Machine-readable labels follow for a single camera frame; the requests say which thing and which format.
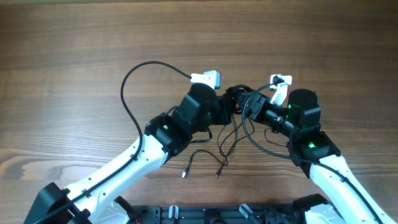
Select black right camera cable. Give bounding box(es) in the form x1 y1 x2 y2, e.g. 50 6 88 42
241 81 385 224

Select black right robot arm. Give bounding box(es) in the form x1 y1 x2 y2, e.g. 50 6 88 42
234 89 393 223

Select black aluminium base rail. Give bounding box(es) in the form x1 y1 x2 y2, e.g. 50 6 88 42
127 204 305 224

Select black USB cable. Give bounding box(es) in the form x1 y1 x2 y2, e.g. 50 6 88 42
181 84 259 179

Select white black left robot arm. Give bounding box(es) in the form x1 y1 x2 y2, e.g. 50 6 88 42
25 83 236 223

